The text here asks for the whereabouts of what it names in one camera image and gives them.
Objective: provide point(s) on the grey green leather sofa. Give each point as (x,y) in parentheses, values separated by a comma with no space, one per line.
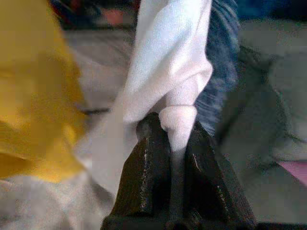
(268,107)

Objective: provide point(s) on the yellow shirt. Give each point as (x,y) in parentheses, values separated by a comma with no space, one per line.
(36,95)

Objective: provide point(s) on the white garment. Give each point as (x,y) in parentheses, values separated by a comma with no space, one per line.
(168,72)

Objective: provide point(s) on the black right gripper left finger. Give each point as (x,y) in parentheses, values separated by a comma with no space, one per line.
(146,172)

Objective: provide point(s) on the pink foam mat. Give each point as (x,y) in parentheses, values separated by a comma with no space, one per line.
(295,169)

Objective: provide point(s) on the blue plaid shirt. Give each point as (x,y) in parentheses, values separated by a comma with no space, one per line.
(220,62)

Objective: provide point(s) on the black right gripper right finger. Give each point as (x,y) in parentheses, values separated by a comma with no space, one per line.
(206,177)

